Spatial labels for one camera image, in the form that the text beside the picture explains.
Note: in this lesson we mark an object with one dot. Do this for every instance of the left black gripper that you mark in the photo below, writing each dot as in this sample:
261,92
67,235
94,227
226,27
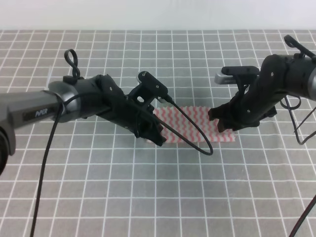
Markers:
132,111

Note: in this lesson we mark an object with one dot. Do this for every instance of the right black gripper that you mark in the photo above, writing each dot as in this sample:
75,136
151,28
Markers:
246,109

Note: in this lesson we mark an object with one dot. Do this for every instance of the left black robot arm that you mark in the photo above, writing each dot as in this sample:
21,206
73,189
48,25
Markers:
97,96

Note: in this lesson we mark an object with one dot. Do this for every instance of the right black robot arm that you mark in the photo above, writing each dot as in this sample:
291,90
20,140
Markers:
286,75

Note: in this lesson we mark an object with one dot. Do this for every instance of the grey grid tablecloth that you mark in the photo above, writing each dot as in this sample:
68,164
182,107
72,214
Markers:
101,181

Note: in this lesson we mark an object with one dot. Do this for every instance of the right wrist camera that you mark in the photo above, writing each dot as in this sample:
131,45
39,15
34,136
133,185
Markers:
234,74

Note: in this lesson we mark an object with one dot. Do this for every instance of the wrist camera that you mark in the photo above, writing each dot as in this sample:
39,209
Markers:
153,85
234,74

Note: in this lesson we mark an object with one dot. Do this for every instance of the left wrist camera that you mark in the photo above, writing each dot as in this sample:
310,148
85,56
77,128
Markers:
153,85

